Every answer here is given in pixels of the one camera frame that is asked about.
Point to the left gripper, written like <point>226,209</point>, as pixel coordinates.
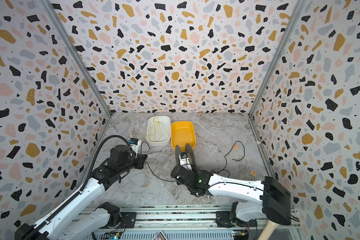
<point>140,158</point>

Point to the grey cable spool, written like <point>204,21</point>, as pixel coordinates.
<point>190,152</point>

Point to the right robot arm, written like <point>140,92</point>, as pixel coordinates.
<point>269,198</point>

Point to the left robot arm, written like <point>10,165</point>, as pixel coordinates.
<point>58,224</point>

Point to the white rectangular tray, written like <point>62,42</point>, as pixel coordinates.
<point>158,131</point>

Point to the yellow rectangular tray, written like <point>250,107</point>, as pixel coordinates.
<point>182,133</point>

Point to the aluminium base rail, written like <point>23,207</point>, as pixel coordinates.
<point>172,223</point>

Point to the wooden mallet handle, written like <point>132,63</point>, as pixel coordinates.
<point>268,231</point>

